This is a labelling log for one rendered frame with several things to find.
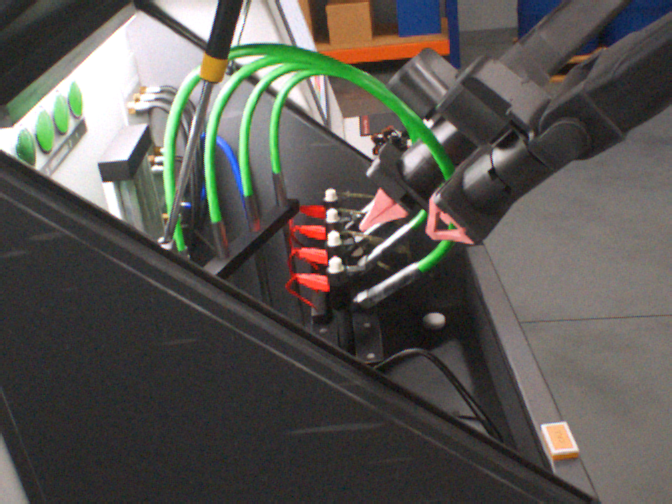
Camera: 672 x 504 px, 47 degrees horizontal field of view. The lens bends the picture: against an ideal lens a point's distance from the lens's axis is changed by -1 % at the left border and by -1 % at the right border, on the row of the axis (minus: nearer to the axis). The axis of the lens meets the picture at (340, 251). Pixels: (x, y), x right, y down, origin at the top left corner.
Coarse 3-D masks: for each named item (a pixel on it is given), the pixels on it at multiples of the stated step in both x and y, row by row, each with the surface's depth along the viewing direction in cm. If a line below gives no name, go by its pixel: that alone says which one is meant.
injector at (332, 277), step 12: (336, 276) 104; (336, 288) 104; (348, 288) 106; (336, 300) 105; (348, 300) 106; (336, 312) 106; (348, 312) 107; (348, 324) 108; (348, 336) 109; (348, 348) 109
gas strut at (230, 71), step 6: (246, 0) 119; (246, 6) 119; (246, 12) 119; (246, 18) 120; (240, 24) 120; (240, 30) 120; (240, 36) 121; (240, 42) 121; (234, 60) 122; (228, 66) 122; (234, 66) 123; (228, 72) 122; (234, 72) 123; (228, 78) 123; (222, 84) 123
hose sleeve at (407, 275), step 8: (416, 264) 90; (400, 272) 91; (408, 272) 90; (416, 272) 90; (424, 272) 90; (384, 280) 93; (392, 280) 92; (400, 280) 91; (408, 280) 91; (376, 288) 93; (384, 288) 93; (392, 288) 92; (400, 288) 92; (376, 296) 94; (384, 296) 93
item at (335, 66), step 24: (240, 48) 85; (264, 48) 84; (288, 48) 83; (192, 72) 88; (336, 72) 82; (360, 72) 82; (384, 96) 81; (168, 120) 93; (408, 120) 82; (168, 144) 94; (432, 144) 82; (168, 168) 96; (168, 192) 98; (432, 264) 89
